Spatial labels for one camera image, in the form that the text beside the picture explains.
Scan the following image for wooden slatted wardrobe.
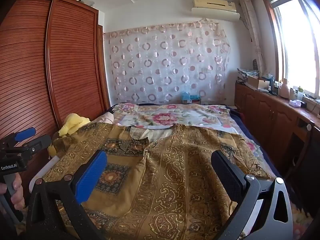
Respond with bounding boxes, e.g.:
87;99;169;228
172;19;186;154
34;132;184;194
0;0;110;205

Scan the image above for wall air conditioner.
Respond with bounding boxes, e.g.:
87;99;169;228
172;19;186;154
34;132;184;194
191;0;240;22

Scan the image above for stack of folded cloths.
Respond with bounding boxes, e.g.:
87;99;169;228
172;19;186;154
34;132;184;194
236;67;259;78

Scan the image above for white jug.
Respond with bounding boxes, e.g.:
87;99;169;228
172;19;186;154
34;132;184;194
279;79;290;98

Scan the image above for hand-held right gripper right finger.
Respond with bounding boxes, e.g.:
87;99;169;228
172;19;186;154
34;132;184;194
211;150;293;240

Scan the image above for low wooden cabinet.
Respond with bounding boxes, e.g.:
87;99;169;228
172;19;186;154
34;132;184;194
234;82;320;180

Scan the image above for yellow plush toy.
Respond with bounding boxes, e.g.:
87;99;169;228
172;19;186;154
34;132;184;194
49;113;91;155

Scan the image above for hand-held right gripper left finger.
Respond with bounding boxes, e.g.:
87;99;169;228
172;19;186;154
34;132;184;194
26;150;108;240

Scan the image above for circle patterned sheer curtain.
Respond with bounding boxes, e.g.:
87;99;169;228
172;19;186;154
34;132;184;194
104;21;232;105

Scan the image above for blue packet box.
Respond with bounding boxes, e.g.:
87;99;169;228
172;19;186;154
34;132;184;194
181;91;202;104

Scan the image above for brown patterned garment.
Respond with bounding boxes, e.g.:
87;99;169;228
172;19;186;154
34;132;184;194
42;122;272;240

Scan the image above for beige window curtain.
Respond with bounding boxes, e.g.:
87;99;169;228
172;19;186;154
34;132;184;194
240;0;265;80

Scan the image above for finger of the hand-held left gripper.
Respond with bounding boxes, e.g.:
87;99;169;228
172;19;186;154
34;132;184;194
17;134;52;153
0;127;36;151

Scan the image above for window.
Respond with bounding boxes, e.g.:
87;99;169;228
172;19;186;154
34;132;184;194
262;0;320;98

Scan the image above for cream folded cloth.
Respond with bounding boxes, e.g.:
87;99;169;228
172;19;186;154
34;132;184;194
96;112;114;125

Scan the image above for dark wooden chair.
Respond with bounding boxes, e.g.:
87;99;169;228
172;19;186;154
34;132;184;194
285;120;320;218

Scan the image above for floral bed sheet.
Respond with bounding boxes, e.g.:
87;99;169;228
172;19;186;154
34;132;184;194
107;104;284;180

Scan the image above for cardboard box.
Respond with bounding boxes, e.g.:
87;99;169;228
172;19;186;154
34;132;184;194
247;76;269;89

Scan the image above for person's left hand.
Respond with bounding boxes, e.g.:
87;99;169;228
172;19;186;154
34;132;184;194
11;174;25;210

